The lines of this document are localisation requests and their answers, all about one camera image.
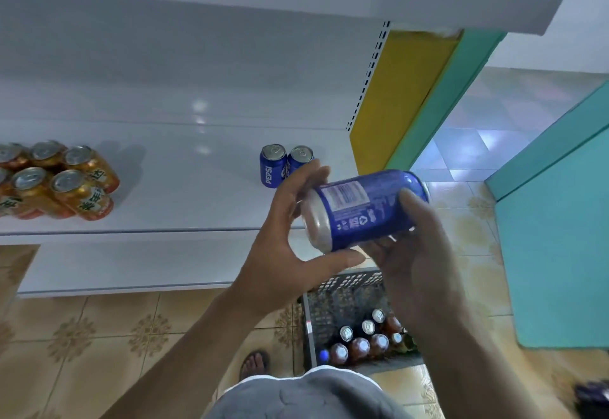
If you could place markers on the person's right hand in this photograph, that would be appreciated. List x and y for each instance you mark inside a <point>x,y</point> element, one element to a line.
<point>423,276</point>

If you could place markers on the person's left hand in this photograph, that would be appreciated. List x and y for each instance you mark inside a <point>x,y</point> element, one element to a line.
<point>271,266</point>

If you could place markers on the grey plastic crate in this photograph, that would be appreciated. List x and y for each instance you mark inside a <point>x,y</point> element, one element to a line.
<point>333,295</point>

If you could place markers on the drinks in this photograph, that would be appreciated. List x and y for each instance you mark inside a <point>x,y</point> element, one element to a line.
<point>359,347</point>

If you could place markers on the cola bottle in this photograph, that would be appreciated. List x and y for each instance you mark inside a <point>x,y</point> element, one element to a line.
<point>323,355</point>

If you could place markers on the white metal shelf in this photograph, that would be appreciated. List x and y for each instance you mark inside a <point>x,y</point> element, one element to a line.
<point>143,81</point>

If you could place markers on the group of orange cans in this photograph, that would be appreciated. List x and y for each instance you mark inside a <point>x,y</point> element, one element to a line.
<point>48,181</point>

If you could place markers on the person's right forearm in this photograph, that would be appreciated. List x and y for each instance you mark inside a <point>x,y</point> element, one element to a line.
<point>476,376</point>

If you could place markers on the person's left forearm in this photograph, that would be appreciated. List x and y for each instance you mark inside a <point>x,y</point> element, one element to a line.
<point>190,366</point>

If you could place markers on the person's grey shirt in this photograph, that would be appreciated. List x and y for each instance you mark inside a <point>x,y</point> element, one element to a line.
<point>304,397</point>

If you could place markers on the teal cabinet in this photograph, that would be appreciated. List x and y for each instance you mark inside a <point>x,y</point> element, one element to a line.
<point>561,262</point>

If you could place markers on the black box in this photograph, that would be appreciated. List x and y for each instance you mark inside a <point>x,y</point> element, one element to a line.
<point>595,395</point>

